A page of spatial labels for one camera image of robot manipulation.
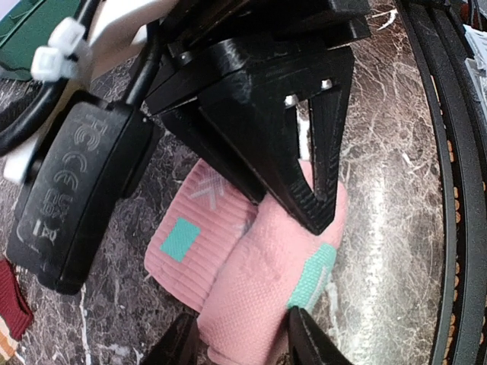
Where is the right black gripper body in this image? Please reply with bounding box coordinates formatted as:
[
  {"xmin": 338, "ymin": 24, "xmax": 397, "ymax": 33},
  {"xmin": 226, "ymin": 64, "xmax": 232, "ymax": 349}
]
[{"xmin": 145, "ymin": 1, "xmax": 371, "ymax": 115}]

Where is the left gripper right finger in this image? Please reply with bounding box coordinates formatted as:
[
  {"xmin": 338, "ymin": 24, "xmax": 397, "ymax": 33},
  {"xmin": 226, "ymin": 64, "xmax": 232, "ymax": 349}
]
[{"xmin": 287, "ymin": 306, "xmax": 352, "ymax": 365}]

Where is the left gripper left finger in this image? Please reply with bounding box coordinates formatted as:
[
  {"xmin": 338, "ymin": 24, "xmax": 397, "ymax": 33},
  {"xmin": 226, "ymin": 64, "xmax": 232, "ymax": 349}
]
[{"xmin": 140, "ymin": 313, "xmax": 200, "ymax": 365}]

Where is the pink patterned sock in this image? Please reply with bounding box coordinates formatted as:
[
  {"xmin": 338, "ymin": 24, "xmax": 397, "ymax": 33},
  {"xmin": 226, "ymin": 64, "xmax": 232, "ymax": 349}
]
[{"xmin": 144, "ymin": 160, "xmax": 348, "ymax": 364}]

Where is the green compartment tray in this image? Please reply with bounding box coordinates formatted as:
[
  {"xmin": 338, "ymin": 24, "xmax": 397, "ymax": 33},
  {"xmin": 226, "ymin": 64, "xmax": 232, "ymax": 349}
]
[{"xmin": 1, "ymin": 0, "xmax": 80, "ymax": 81}]

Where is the beige striped sock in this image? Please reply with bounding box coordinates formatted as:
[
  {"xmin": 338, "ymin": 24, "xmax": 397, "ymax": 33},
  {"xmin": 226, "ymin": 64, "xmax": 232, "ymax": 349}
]
[{"xmin": 0, "ymin": 258, "xmax": 35, "ymax": 365}]

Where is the black front rail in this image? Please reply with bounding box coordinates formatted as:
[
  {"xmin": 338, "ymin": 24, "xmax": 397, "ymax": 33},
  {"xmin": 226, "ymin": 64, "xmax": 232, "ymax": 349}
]
[{"xmin": 397, "ymin": 1, "xmax": 486, "ymax": 364}]

